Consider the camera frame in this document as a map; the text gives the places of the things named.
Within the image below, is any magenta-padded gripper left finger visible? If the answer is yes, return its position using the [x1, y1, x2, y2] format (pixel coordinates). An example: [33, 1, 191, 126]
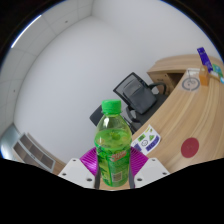
[57, 147, 100, 190]

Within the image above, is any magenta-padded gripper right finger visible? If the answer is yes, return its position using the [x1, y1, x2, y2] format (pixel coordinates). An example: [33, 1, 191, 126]
[128, 147, 170, 190]

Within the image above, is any green drink bottle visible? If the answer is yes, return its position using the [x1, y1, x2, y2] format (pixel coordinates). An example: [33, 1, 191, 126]
[94, 99, 133, 188]

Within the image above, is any white sticker sheet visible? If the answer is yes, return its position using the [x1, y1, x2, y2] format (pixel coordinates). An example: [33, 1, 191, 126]
[130, 124, 162, 155]

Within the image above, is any flat round red coaster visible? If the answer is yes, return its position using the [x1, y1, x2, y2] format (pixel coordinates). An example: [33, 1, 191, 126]
[180, 137, 200, 158]

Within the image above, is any grey backpack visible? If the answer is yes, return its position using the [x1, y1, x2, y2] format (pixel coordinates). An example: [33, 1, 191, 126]
[123, 79, 158, 114]

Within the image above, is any black mesh office chair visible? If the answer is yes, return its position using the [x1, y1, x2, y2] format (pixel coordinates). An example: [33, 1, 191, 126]
[112, 72, 168, 123]

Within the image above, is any wooden side desk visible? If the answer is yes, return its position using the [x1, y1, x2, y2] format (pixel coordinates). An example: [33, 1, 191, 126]
[146, 54, 214, 93]

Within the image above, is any purple box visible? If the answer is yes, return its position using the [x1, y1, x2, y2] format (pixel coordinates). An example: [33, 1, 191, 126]
[196, 46, 213, 73]

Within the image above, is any ceiling strip light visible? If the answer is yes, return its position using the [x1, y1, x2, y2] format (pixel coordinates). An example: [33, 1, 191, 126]
[10, 13, 43, 49]

